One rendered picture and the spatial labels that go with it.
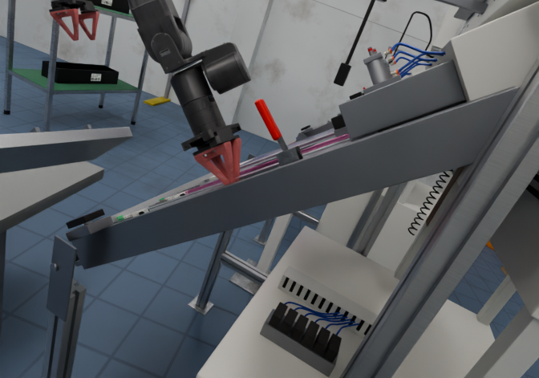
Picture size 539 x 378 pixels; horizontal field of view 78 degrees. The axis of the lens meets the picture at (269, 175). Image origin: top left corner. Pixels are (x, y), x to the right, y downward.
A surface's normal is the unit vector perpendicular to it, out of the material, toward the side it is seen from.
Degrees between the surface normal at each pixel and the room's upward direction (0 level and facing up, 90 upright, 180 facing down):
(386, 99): 90
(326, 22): 90
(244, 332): 0
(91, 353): 0
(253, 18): 90
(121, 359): 0
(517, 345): 90
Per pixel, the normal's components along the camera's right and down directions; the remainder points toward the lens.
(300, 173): -0.37, 0.24
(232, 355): 0.32, -0.87
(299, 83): -0.16, 0.33
